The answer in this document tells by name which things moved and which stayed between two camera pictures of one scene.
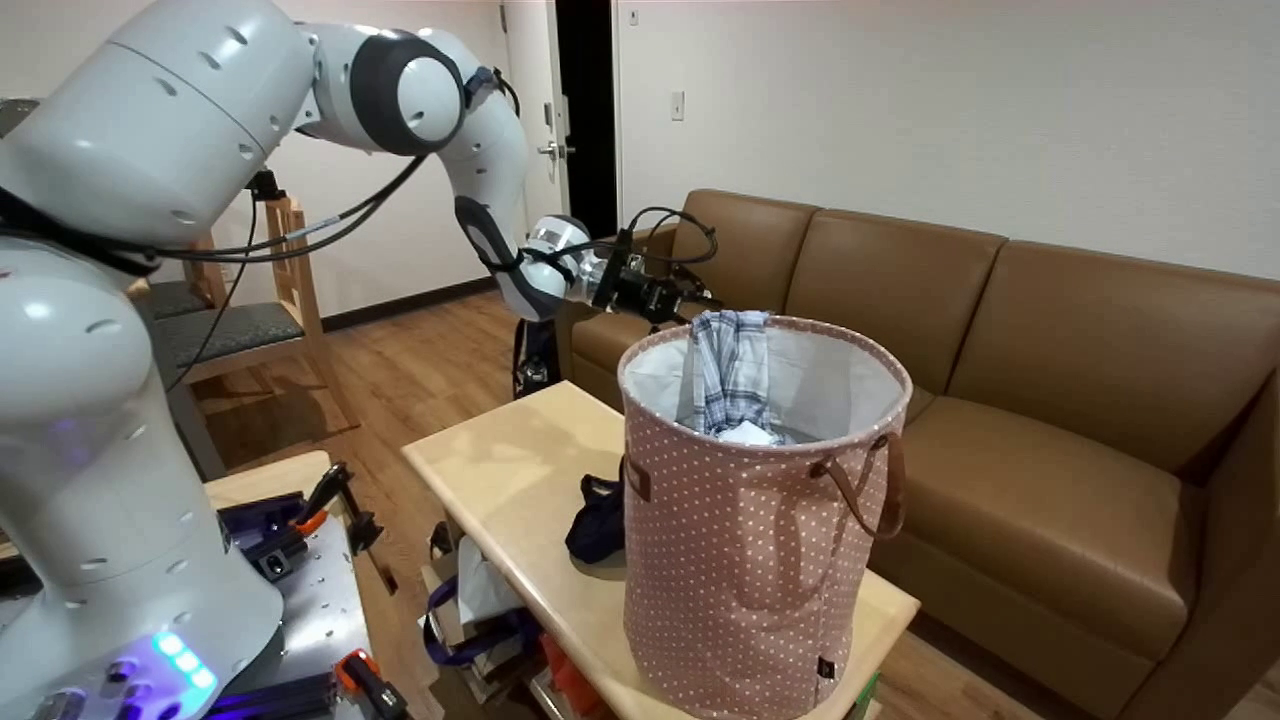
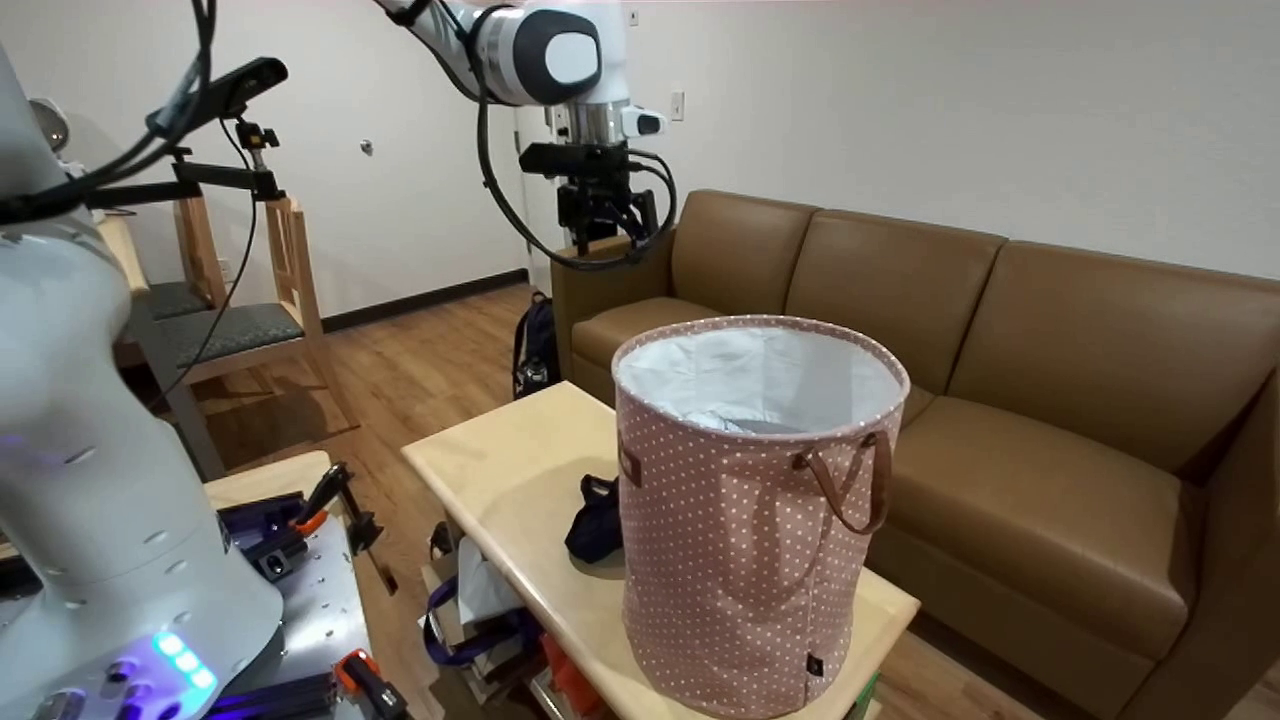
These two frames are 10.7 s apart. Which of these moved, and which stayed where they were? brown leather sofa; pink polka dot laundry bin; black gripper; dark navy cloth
Moved: black gripper
Stayed: brown leather sofa; pink polka dot laundry bin; dark navy cloth
